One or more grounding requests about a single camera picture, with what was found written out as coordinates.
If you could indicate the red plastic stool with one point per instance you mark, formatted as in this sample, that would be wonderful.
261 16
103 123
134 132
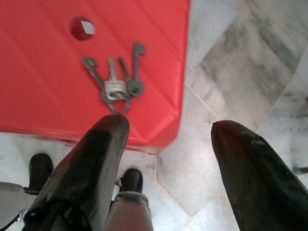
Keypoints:
48 84

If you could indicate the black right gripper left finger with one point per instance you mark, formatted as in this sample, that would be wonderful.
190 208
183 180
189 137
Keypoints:
81 168

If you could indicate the robot right leg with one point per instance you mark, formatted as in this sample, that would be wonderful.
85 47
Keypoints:
131 211

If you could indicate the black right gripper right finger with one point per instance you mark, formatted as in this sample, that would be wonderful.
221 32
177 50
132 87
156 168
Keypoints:
260 187

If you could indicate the bunch of metal keys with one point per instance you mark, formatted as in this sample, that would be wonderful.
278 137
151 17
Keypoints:
114 86

